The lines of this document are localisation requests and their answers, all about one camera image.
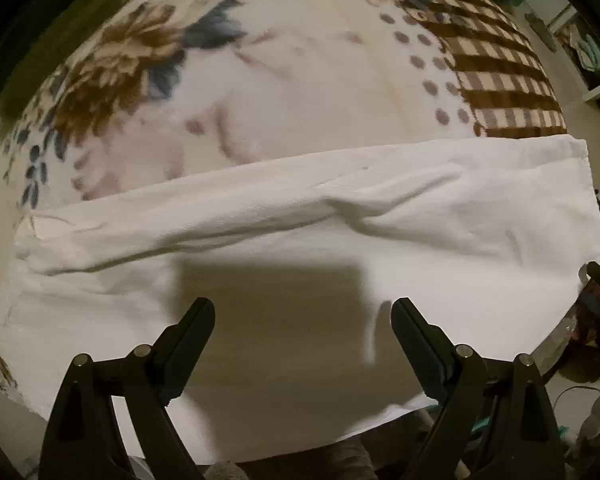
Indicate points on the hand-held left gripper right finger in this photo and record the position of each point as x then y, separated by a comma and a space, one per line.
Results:
414, 332

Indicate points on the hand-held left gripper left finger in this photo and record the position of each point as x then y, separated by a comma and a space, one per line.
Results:
192, 332

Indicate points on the white towel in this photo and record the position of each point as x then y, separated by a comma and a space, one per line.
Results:
430, 240

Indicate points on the dark clutter pile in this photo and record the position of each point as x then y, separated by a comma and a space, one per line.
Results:
597, 320

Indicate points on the floral printed blanket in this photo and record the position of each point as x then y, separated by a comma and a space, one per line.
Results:
280, 75

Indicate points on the white shelf unit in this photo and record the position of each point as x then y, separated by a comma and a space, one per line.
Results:
587, 50

